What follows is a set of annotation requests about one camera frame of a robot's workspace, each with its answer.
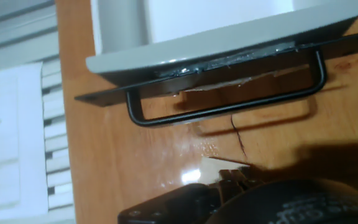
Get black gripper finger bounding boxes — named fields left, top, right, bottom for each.
left=118, top=170, right=249, bottom=224

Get small wooden cube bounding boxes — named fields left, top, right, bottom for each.
left=199, top=156, right=250, bottom=185

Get black metal drawer handle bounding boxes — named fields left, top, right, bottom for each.
left=75, top=0, right=358, bottom=128

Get glossy wooden board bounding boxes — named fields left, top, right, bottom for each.
left=54, top=0, right=358, bottom=224

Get white paper sheet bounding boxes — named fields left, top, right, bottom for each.
left=0, top=62, right=49, bottom=223

